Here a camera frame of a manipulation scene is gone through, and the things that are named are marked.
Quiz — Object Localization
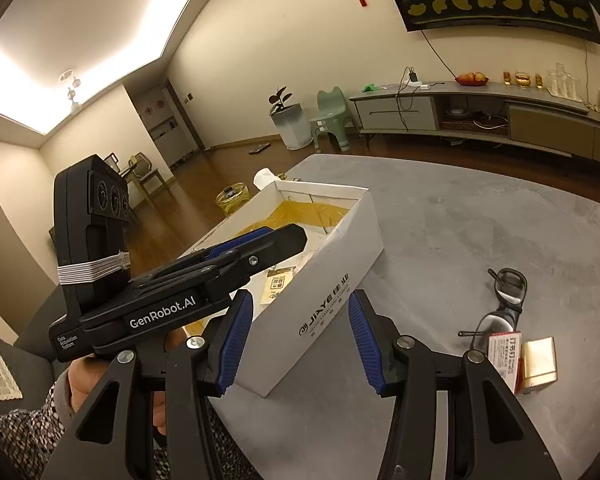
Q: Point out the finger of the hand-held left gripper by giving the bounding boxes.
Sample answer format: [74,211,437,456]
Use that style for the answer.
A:
[130,223,308,306]
[145,226,276,281]

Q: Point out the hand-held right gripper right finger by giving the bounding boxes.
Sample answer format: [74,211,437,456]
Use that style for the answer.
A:
[347,289,563,480]

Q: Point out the potted plant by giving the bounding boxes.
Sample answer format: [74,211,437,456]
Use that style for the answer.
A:
[269,86,315,152]

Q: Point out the dark grey sofa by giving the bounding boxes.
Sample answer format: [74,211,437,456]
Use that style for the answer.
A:
[0,280,81,411]

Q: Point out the green plastic chair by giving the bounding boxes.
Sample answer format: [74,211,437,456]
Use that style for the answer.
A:
[309,86,357,155]

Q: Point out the gold tin box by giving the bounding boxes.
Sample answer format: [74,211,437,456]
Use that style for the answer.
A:
[520,337,558,395]

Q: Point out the wooden chair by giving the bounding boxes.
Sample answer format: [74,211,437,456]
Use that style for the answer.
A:
[120,152,166,206]

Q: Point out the long grey television cabinet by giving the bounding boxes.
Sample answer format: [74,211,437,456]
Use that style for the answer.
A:
[349,79,600,173]

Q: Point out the yellow lining paper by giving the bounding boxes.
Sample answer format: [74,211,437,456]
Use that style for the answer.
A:
[250,200,356,241]

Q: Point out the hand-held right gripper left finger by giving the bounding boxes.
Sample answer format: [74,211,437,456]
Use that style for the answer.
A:
[45,290,255,480]

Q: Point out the group of clear glass cups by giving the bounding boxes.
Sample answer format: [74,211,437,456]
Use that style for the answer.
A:
[546,62,581,100]

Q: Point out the white paper roll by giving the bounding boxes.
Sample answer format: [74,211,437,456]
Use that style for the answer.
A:
[252,167,281,191]

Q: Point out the white cardboard box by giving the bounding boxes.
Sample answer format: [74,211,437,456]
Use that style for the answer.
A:
[180,180,385,400]

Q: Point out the black framed glasses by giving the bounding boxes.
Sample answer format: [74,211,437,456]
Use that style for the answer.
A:
[457,267,528,348]

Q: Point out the ceiling light fixture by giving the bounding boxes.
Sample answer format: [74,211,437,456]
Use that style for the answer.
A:
[59,69,83,108]

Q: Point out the yellow transparent bin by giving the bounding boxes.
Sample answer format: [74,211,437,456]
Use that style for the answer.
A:
[215,180,251,217]

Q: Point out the red and white staples box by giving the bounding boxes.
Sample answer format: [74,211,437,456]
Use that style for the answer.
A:
[487,331,525,396]

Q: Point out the person's left hand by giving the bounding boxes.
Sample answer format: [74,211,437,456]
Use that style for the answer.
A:
[66,329,187,436]

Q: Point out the person's left forearm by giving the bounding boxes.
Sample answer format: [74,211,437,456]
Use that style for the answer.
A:
[0,375,263,480]

